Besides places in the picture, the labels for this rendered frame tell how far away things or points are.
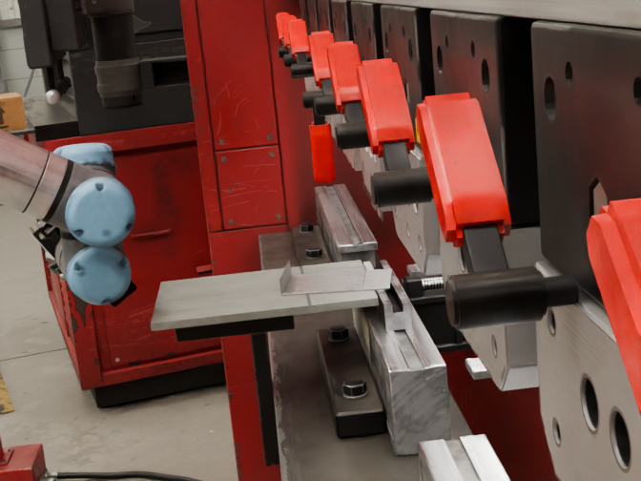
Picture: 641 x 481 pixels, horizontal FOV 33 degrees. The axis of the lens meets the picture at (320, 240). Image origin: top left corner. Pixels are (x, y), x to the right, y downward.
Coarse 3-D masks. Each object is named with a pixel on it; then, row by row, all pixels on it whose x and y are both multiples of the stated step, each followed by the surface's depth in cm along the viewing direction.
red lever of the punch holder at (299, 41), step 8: (288, 24) 136; (296, 24) 136; (304, 24) 136; (296, 32) 135; (304, 32) 135; (296, 40) 134; (304, 40) 134; (296, 48) 133; (304, 48) 133; (296, 56) 133; (304, 56) 133; (296, 64) 131; (304, 64) 131; (296, 72) 131; (304, 72) 131; (312, 72) 131
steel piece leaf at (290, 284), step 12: (288, 264) 135; (288, 276) 134; (300, 276) 136; (312, 276) 135; (324, 276) 135; (336, 276) 134; (348, 276) 134; (360, 276) 133; (288, 288) 131; (300, 288) 130; (312, 288) 130; (324, 288) 129; (336, 288) 129; (348, 288) 128; (360, 288) 128
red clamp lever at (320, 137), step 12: (312, 96) 111; (312, 108) 112; (324, 120) 112; (312, 132) 112; (324, 132) 112; (312, 144) 113; (324, 144) 112; (312, 156) 113; (324, 156) 113; (324, 168) 113; (324, 180) 114
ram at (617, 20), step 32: (352, 0) 97; (384, 0) 75; (416, 0) 62; (448, 0) 52; (480, 0) 46; (512, 0) 40; (544, 0) 36; (576, 0) 33; (608, 0) 30; (640, 0) 28
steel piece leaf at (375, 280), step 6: (366, 270) 136; (372, 270) 135; (378, 270) 135; (384, 270) 135; (390, 270) 134; (366, 276) 133; (372, 276) 133; (378, 276) 132; (384, 276) 132; (390, 276) 132; (366, 282) 130; (372, 282) 130; (378, 282) 130; (384, 282) 129; (366, 288) 128; (372, 288) 127; (378, 288) 127; (384, 288) 127
